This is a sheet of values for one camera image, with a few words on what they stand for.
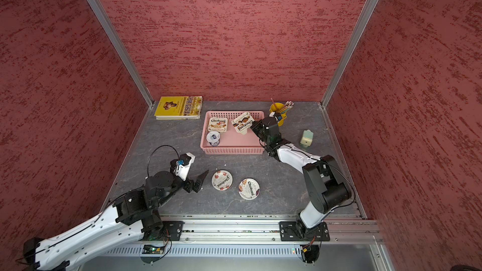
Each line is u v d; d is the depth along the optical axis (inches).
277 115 32.7
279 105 41.9
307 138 38.3
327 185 18.1
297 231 26.2
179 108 44.7
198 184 25.3
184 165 23.5
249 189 31.9
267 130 27.3
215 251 30.5
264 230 29.8
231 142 40.8
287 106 38.3
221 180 32.8
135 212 20.0
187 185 24.9
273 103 41.7
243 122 37.0
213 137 38.3
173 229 29.2
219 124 40.8
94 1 30.1
